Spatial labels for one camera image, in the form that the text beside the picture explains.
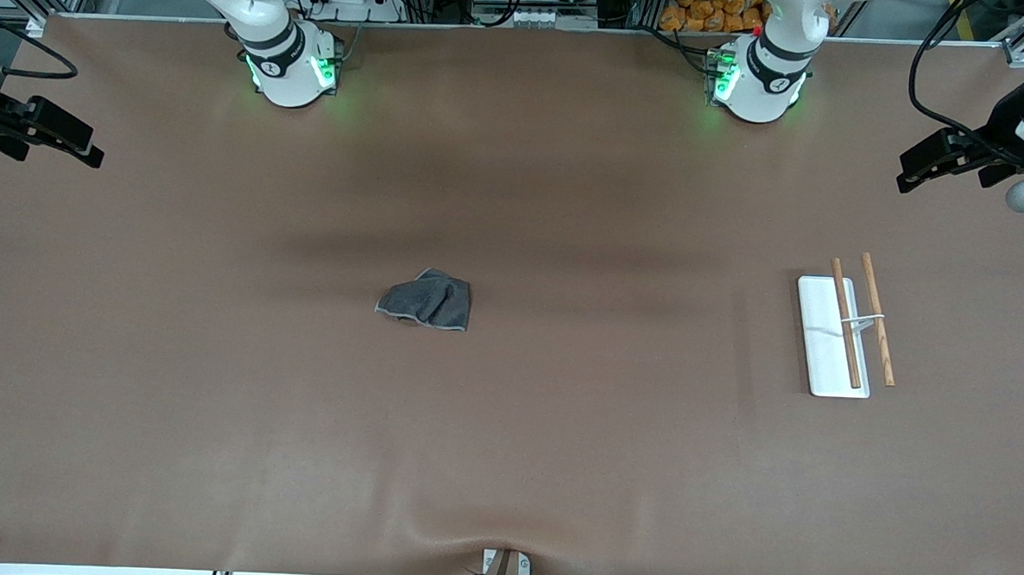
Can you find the brown table cover mat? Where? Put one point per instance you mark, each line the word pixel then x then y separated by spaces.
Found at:
pixel 506 425

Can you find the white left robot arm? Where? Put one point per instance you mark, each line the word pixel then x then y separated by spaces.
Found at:
pixel 759 82

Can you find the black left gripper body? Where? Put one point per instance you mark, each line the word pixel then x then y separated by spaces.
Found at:
pixel 1006 121

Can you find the white terminal block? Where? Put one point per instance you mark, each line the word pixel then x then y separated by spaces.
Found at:
pixel 532 16

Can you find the orange snack bags pile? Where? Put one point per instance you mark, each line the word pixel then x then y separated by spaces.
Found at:
pixel 714 9

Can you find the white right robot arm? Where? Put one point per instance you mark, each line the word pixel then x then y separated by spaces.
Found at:
pixel 288 70

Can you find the grey towel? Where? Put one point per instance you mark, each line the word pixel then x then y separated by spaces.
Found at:
pixel 429 303

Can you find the white towel rack base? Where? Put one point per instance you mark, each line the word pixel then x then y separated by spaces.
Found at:
pixel 821 336

